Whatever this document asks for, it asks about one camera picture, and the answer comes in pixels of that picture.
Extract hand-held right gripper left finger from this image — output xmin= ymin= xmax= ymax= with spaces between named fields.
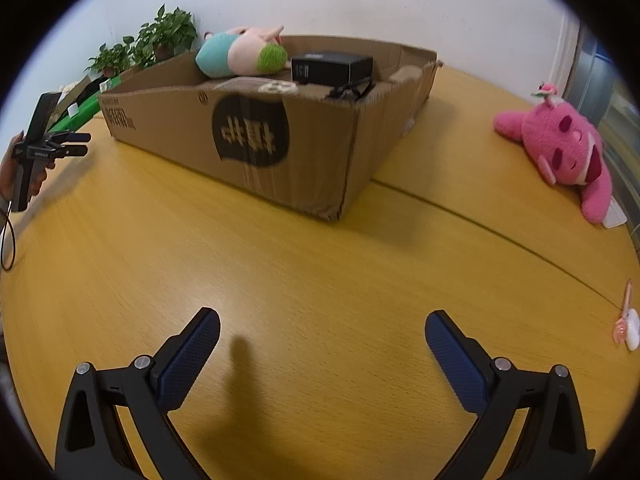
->
xmin=54 ymin=307 xmax=221 ymax=480

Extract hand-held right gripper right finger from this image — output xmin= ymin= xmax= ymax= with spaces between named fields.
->
xmin=424 ymin=310 xmax=597 ymax=480

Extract brown cardboard box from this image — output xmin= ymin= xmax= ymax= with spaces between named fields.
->
xmin=97 ymin=35 xmax=444 ymax=222

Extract clear phone case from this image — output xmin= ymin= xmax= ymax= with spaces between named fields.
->
xmin=257 ymin=80 xmax=301 ymax=95

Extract black sunglasses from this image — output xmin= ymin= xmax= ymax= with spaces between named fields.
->
xmin=325 ymin=78 xmax=377 ymax=101

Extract wooden desktop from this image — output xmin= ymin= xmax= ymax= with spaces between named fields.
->
xmin=0 ymin=62 xmax=640 ymax=480

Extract person's left hand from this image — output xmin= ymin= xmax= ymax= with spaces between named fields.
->
xmin=0 ymin=131 xmax=26 ymax=200

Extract green planter box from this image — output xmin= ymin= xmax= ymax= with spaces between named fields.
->
xmin=47 ymin=94 xmax=104 ymax=134

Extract small potted green plant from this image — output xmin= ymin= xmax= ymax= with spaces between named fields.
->
xmin=85 ymin=42 xmax=134 ymax=79

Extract large potted green plant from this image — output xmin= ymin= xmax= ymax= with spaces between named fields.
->
xmin=134 ymin=4 xmax=199 ymax=64

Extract teal and pink plush toy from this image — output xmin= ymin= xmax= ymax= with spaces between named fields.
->
xmin=195 ymin=25 xmax=291 ymax=79

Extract pink and white pen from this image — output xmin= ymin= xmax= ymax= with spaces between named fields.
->
xmin=614 ymin=280 xmax=635 ymax=344

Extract small white device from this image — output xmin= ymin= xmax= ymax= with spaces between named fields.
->
xmin=622 ymin=308 xmax=640 ymax=351

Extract white flat object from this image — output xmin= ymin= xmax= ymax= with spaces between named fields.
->
xmin=601 ymin=199 xmax=628 ymax=228

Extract black rectangular box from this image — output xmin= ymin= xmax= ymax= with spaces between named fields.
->
xmin=291 ymin=51 xmax=374 ymax=85

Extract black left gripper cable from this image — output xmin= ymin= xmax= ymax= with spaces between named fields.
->
xmin=0 ymin=199 xmax=17 ymax=272

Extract white door frame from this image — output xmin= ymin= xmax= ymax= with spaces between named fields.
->
xmin=549 ymin=10 xmax=583 ymax=98

